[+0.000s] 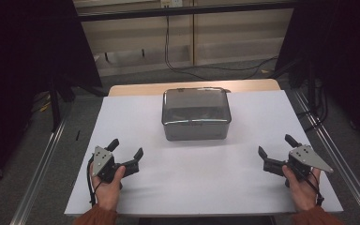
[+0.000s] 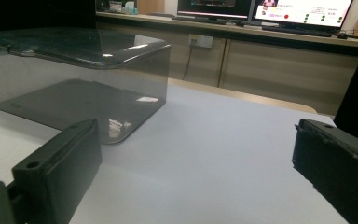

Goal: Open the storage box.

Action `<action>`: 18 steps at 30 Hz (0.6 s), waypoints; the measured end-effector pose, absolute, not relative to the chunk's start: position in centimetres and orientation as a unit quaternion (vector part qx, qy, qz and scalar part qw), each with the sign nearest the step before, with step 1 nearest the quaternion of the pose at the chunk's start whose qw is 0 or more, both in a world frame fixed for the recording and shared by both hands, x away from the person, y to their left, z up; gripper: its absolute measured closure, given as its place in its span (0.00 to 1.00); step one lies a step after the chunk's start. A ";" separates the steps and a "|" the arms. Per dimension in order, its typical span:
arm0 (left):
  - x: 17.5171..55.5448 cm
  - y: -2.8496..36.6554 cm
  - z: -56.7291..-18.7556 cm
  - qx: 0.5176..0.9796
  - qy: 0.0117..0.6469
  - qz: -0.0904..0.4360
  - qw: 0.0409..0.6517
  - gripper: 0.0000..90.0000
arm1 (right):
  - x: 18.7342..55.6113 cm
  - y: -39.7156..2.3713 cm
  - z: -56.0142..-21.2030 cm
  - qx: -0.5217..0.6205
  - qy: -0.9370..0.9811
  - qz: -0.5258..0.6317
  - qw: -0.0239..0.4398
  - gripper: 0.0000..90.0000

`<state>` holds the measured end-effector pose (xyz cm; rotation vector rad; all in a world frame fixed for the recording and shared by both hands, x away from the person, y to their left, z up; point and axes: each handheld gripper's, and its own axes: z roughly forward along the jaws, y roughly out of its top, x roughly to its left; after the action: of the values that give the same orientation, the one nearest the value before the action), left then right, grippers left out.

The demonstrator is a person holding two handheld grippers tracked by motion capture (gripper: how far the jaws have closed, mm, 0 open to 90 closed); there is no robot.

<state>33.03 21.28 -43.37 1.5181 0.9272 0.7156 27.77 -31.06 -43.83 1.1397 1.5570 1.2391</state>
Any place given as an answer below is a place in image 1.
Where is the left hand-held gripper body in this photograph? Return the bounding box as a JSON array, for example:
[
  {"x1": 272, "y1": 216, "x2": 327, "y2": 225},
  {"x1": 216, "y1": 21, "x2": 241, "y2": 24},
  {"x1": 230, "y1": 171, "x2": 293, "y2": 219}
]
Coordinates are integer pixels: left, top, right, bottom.
[{"x1": 91, "y1": 144, "x2": 127, "y2": 185}]

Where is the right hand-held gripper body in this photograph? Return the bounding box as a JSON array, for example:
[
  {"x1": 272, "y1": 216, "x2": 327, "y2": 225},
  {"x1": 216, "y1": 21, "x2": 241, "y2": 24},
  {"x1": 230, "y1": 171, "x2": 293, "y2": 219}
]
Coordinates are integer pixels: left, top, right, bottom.
[{"x1": 282, "y1": 143, "x2": 335, "y2": 188}]

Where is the transparent grey plastic box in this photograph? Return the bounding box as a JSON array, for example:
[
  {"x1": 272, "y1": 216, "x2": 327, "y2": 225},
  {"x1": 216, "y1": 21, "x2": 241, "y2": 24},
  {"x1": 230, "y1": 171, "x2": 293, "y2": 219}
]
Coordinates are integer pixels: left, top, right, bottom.
[{"x1": 162, "y1": 118, "x2": 232, "y2": 142}]

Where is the person's left hand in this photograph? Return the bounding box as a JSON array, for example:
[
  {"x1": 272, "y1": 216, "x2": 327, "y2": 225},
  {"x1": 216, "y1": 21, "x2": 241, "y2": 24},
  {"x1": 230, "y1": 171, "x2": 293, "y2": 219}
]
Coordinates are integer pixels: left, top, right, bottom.
[{"x1": 89, "y1": 162, "x2": 127, "y2": 212}]

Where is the person's right hand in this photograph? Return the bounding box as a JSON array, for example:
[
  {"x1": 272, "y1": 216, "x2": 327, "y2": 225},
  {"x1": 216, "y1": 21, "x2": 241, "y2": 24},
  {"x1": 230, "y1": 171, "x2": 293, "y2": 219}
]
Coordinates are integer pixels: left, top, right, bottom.
[{"x1": 281, "y1": 164, "x2": 322, "y2": 213}]

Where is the wooden table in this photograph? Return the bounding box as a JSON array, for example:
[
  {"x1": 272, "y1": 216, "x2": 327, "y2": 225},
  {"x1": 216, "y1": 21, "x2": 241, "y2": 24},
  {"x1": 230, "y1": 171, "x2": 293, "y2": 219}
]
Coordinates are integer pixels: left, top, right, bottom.
[{"x1": 107, "y1": 78, "x2": 282, "y2": 98}]

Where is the black metal stand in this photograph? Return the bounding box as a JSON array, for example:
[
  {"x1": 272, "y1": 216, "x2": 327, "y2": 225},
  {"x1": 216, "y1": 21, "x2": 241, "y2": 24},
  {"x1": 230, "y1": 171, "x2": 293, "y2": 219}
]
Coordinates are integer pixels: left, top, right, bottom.
[{"x1": 47, "y1": 73, "x2": 77, "y2": 133}]

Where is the black curtain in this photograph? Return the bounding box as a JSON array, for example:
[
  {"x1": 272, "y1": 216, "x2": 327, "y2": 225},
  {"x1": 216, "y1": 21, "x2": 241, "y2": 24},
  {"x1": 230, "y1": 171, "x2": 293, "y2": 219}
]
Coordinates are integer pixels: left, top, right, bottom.
[
  {"x1": 274, "y1": 0, "x2": 360, "y2": 154},
  {"x1": 0, "y1": 0, "x2": 103, "y2": 191}
]

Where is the left hand-held gripper black cable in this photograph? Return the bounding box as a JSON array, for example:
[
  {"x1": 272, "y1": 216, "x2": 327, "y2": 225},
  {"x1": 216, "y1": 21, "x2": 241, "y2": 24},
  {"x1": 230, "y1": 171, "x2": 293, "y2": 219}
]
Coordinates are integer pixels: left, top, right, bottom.
[{"x1": 86, "y1": 155, "x2": 104, "y2": 208}]

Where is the hand-held gripper black cable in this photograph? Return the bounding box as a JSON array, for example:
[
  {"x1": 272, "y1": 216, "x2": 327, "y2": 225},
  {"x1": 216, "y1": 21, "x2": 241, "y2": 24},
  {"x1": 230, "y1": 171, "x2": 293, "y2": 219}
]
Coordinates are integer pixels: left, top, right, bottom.
[
  {"x1": 303, "y1": 170, "x2": 325, "y2": 206},
  {"x1": 86, "y1": 155, "x2": 104, "y2": 208}
]

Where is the right hand-held gripper black cable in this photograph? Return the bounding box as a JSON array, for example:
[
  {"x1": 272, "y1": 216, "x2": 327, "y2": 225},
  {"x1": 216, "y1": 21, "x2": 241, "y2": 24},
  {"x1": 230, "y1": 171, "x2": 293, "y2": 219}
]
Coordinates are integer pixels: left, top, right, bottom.
[{"x1": 303, "y1": 170, "x2": 325, "y2": 206}]

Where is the metal floor rail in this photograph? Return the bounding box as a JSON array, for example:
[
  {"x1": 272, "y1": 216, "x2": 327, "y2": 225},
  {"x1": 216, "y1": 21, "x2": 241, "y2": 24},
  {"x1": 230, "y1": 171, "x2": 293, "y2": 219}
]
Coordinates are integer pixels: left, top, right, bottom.
[
  {"x1": 9, "y1": 102, "x2": 73, "y2": 225},
  {"x1": 292, "y1": 88, "x2": 360, "y2": 225}
]

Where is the bundle of black floor cables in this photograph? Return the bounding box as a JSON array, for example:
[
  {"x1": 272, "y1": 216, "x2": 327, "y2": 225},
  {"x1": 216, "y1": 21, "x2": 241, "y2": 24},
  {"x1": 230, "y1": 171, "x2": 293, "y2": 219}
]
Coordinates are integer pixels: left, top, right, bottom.
[{"x1": 294, "y1": 76, "x2": 330, "y2": 133}]

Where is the black power cable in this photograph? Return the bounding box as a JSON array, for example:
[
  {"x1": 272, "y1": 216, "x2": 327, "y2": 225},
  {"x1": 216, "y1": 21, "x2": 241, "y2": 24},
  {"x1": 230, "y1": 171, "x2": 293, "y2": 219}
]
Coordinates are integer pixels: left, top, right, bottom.
[{"x1": 163, "y1": 14, "x2": 279, "y2": 81}]

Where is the white wall power socket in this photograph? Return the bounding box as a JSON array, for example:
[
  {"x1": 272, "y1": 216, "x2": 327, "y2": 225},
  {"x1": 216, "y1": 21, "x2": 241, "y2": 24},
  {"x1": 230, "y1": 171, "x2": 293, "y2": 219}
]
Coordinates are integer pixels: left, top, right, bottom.
[{"x1": 159, "y1": 0, "x2": 184, "y2": 9}]

